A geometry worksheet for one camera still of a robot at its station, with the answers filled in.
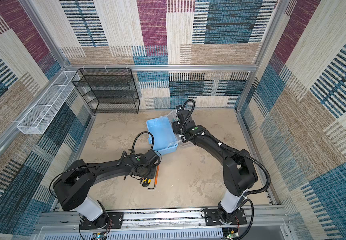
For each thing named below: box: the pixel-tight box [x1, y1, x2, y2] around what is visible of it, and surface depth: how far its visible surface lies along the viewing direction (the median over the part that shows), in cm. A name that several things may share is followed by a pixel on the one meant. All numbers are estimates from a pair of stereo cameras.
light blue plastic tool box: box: [146, 115, 178, 155], surface depth 104 cm
